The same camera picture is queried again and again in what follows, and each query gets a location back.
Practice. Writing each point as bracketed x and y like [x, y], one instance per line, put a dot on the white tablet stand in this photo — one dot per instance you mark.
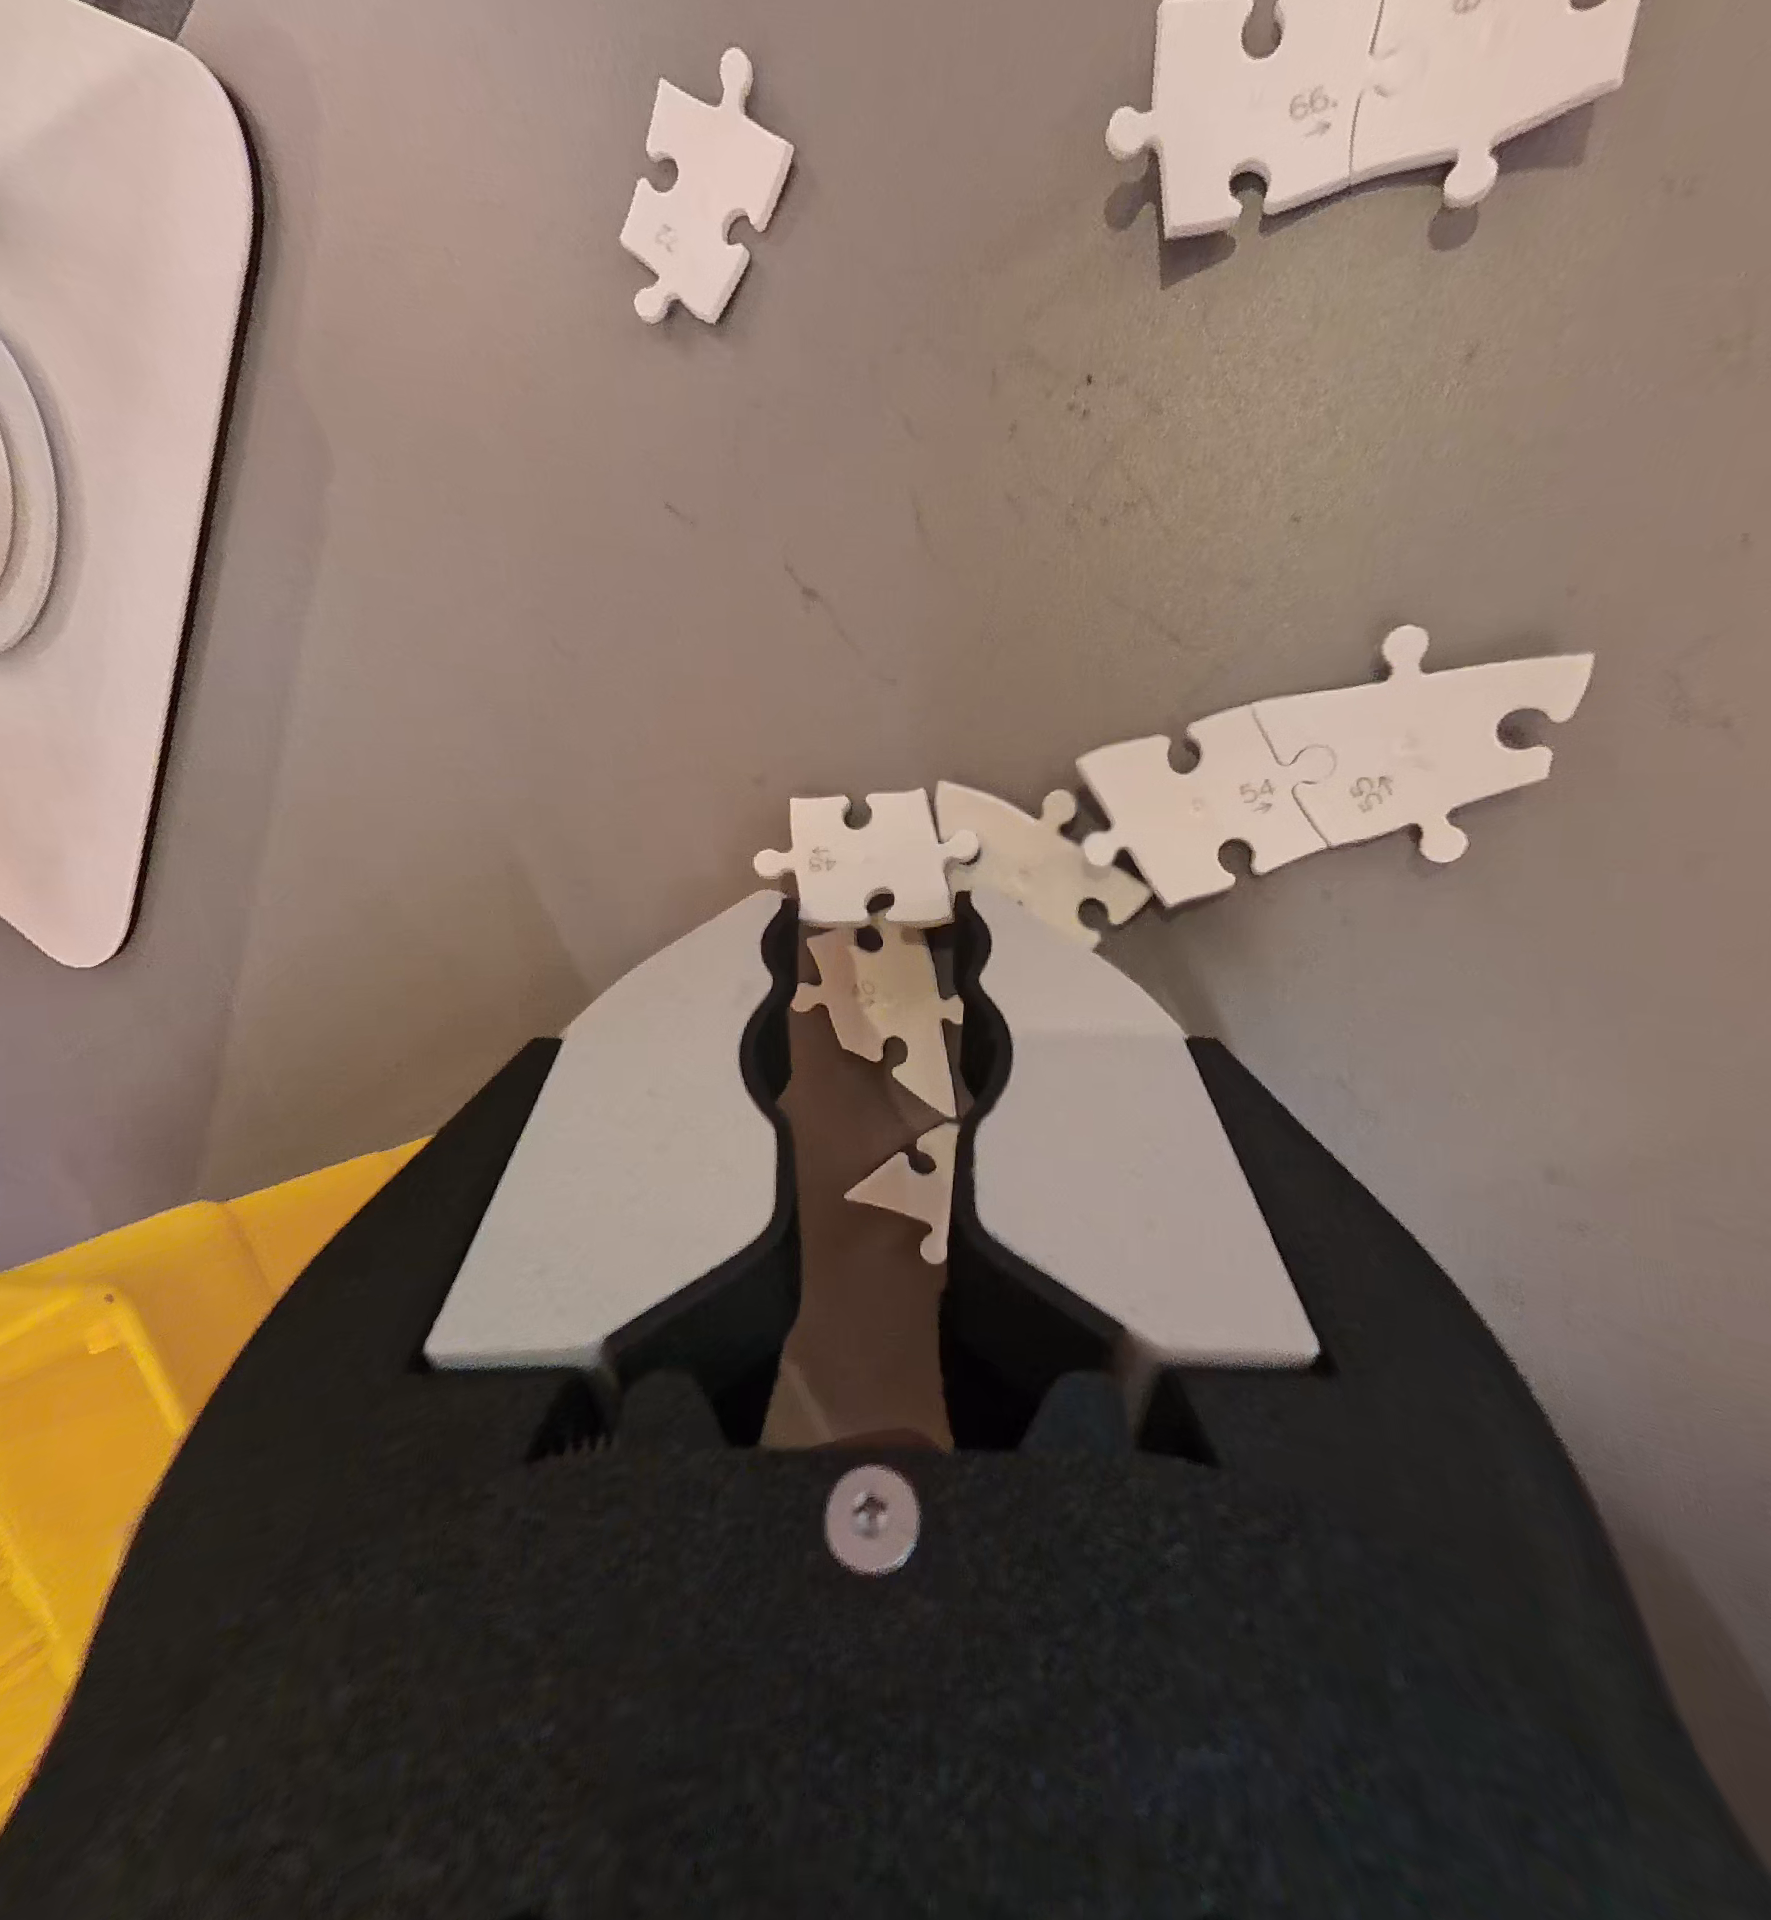
[106, 675]

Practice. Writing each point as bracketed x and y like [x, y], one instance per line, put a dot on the small white puzzle piece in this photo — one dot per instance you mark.
[1279, 779]

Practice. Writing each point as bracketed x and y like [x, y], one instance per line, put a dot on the yellow plastic bin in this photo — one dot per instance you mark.
[41, 1424]

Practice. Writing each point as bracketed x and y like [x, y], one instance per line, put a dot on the cluster of white puzzle pieces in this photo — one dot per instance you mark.
[1030, 867]

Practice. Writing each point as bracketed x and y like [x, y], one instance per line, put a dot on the joined white puzzle piece pair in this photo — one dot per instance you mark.
[1279, 122]

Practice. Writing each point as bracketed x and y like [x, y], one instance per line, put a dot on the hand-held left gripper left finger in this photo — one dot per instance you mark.
[615, 1183]

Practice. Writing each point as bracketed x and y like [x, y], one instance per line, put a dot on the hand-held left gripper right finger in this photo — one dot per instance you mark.
[1129, 1183]

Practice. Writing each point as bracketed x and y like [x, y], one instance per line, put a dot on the single white puzzle piece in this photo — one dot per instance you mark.
[863, 855]
[705, 181]

